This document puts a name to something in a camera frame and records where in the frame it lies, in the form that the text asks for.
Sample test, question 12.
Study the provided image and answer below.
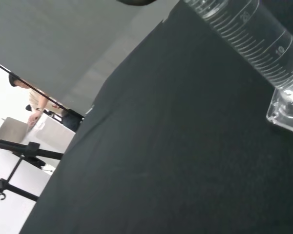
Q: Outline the black bench cloth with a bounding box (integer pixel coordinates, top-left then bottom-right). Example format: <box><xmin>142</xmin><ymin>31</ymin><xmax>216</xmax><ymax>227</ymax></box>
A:
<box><xmin>19</xmin><ymin>0</ymin><xmax>293</xmax><ymax>234</ymax></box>

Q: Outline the white storage box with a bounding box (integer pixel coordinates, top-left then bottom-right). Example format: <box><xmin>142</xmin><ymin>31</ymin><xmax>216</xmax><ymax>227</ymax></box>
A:
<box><xmin>0</xmin><ymin>114</ymin><xmax>76</xmax><ymax>154</ymax></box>

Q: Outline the person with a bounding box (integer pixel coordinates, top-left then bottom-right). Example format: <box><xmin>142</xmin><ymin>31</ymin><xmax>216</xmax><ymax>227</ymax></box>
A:
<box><xmin>8</xmin><ymin>73</ymin><xmax>85</xmax><ymax>132</ymax></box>

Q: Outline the black tripod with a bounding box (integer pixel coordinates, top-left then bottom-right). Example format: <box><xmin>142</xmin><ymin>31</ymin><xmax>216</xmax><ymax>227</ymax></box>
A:
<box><xmin>0</xmin><ymin>137</ymin><xmax>64</xmax><ymax>208</ymax></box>

